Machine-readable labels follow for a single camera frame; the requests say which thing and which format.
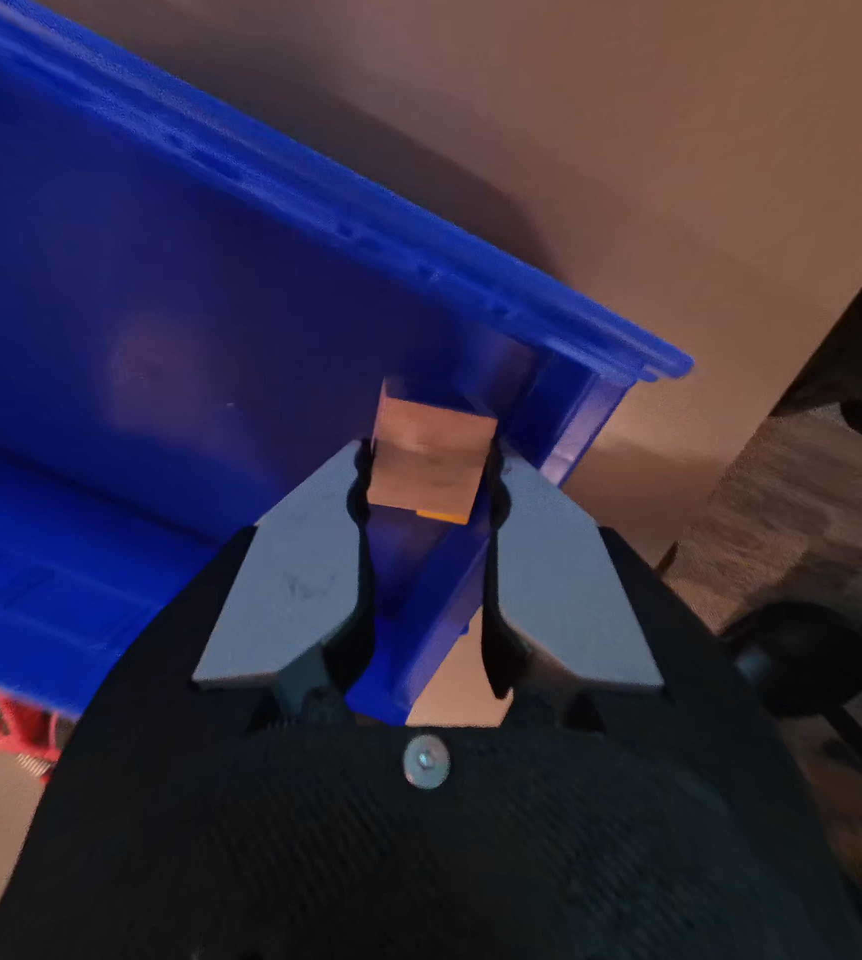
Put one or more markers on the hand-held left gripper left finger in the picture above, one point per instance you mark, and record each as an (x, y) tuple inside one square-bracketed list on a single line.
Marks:
[(281, 600)]

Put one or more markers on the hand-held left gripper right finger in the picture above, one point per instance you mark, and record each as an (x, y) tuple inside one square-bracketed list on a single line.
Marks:
[(573, 600)]

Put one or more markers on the wooden cube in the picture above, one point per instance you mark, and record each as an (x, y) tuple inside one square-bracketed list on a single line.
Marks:
[(423, 465)]

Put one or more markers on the blue plastic bin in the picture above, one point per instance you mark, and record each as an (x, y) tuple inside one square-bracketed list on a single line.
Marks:
[(138, 375)]

